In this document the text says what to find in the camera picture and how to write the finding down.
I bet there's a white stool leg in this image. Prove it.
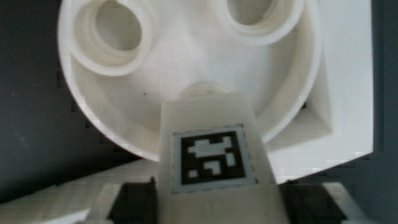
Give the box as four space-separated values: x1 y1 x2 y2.
158 93 289 224

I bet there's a white front rail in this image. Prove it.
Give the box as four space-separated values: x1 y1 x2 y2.
0 160 158 224

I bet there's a white round stool seat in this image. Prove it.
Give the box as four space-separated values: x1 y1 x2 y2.
58 0 321 159

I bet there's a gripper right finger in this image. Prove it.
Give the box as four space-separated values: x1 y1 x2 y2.
278 181 374 224

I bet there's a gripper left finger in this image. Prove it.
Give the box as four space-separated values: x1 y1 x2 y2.
87 178 158 224

